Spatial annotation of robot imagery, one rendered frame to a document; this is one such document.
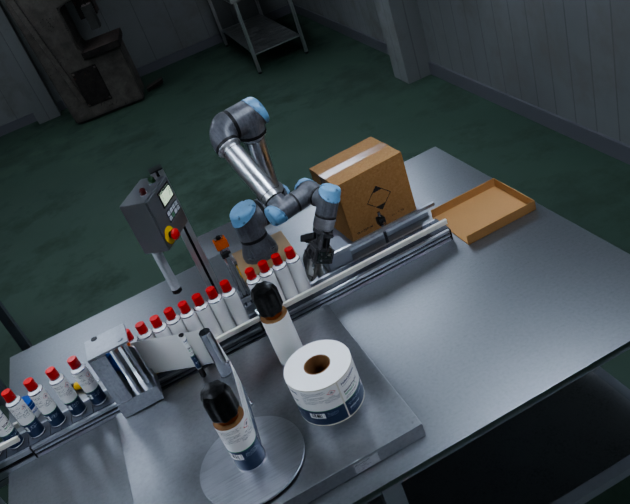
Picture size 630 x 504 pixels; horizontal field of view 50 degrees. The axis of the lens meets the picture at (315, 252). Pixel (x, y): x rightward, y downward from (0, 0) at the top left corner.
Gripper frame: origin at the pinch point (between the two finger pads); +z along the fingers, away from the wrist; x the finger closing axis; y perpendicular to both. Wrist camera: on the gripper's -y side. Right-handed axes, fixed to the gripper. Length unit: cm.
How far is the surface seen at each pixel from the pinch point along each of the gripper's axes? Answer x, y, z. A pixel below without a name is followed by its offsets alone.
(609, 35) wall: 200, -99, -97
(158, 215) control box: -57, 0, -22
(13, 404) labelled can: -98, 3, 44
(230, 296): -30.3, 3.3, 5.5
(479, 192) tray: 73, -12, -31
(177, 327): -47, 3, 17
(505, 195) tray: 78, -3, -33
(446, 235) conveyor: 49, 6, -20
